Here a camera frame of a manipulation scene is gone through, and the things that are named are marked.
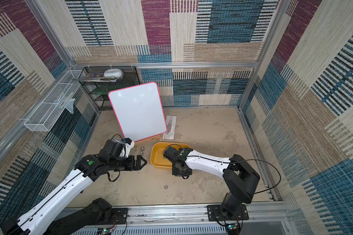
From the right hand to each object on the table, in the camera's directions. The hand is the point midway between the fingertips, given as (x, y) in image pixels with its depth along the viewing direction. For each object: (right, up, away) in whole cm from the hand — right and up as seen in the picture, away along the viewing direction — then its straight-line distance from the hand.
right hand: (178, 172), depth 84 cm
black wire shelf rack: (-52, +49, +16) cm, 74 cm away
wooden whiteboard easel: (-16, +17, +13) cm, 27 cm away
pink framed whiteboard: (-23, +35, +3) cm, 42 cm away
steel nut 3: (-7, -8, -1) cm, 11 cm away
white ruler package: (-5, +27, +26) cm, 38 cm away
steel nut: (-23, +11, +12) cm, 29 cm away
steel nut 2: (-23, +9, +10) cm, 27 cm away
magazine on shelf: (-50, +56, +8) cm, 75 cm away
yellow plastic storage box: (-13, +5, +9) cm, 17 cm away
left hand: (-19, +9, -10) cm, 23 cm away
